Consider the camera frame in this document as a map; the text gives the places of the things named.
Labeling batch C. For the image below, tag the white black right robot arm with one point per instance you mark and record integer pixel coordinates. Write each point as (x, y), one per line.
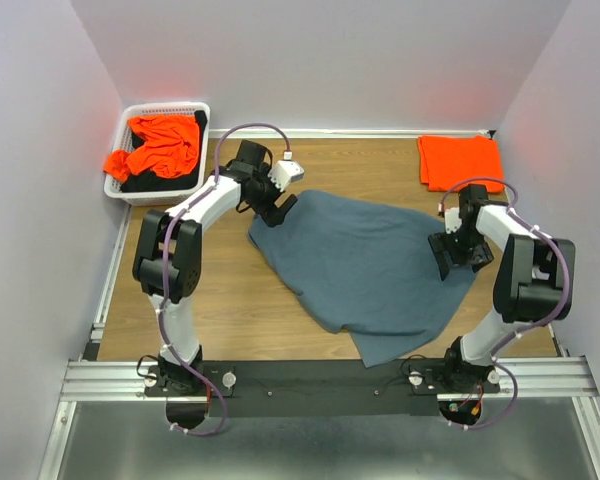
(533, 285)

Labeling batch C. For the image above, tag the folded orange t shirt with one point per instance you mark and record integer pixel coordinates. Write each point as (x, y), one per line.
(445, 161)

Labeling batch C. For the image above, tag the aluminium extrusion rail frame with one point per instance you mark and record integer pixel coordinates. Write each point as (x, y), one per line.
(106, 428)

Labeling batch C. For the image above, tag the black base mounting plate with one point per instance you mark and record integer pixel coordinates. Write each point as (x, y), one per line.
(416, 386)

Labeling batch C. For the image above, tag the blue grey t shirt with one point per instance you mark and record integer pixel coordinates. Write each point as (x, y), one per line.
(364, 268)

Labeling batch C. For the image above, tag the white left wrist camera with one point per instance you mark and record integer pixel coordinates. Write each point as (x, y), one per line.
(284, 173)

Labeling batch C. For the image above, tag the crumpled orange t shirt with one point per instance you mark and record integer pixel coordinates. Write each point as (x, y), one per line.
(171, 148)

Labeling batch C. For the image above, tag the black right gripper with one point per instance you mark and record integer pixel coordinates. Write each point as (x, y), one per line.
(442, 241)

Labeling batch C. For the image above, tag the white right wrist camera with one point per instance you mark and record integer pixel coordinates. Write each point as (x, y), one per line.
(451, 217)

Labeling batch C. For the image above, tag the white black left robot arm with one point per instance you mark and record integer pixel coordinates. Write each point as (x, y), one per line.
(168, 257)

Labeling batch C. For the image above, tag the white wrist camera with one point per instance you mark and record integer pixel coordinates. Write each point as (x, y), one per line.
(284, 173)
(451, 217)

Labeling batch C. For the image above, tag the white plastic laundry basket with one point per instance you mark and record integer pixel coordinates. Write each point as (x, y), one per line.
(122, 140)

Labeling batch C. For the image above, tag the black t shirt in basket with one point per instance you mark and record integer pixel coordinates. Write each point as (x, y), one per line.
(149, 182)

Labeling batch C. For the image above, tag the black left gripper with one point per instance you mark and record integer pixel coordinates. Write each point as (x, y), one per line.
(271, 214)

